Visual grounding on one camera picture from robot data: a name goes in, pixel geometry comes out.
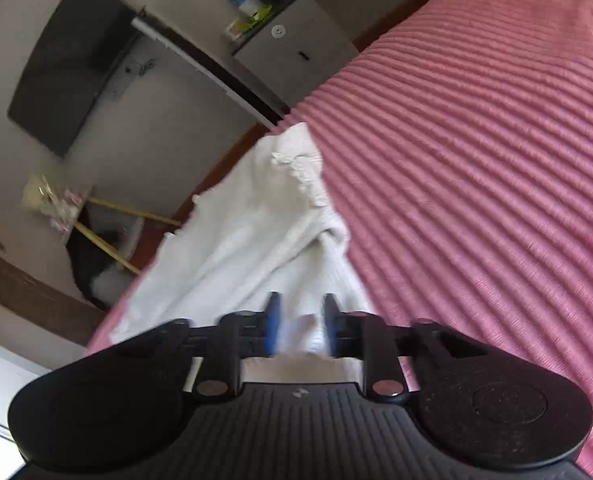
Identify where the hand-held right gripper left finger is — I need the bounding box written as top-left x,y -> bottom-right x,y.
109,291 -> 283,398

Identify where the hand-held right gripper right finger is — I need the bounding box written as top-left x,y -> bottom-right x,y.
323,292 -> 471,399

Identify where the white knit sweater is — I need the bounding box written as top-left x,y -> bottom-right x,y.
110,121 -> 377,362

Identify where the yellow-legged side table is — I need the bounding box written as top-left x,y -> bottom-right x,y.
21,172 -> 182,277

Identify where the pink ribbed blanket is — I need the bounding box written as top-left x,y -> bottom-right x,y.
84,0 -> 593,480

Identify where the table decoration with flowers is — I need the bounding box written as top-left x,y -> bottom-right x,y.
21,172 -> 95,234

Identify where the white desk with drawers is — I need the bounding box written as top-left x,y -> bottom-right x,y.
130,14 -> 288,130

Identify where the grey bedside cabinet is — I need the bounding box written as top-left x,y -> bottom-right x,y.
228,0 -> 360,112

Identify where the green packet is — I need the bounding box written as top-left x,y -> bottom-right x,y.
228,6 -> 273,39

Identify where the black wall television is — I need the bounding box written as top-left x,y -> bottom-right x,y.
7,0 -> 140,159

